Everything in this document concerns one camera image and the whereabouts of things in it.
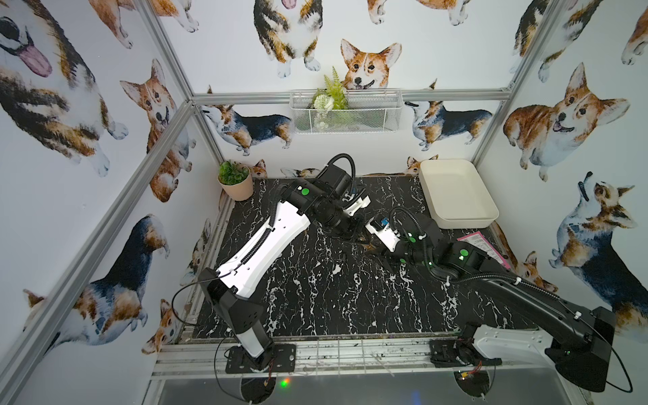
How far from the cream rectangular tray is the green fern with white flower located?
0.51 m

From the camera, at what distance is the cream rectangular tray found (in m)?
1.03

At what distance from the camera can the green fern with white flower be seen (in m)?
0.82
